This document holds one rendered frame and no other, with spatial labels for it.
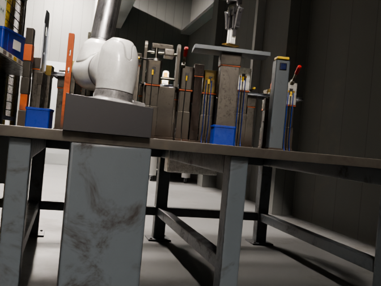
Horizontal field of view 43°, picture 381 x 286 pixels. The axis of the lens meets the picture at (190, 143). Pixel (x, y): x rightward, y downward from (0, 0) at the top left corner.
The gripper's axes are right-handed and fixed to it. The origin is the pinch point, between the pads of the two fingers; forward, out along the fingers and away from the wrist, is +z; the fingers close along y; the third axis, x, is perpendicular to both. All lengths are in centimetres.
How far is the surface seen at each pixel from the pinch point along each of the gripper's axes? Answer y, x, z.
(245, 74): 5.8, -15.1, 15.4
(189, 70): 15.5, 13.0, 17.0
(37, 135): -19, 93, 56
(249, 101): 17.0, -27.7, 27.7
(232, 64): -4.5, 0.8, 14.0
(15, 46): 55, 90, 14
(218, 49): -3.8, 9.3, 8.1
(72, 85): 50, 62, 30
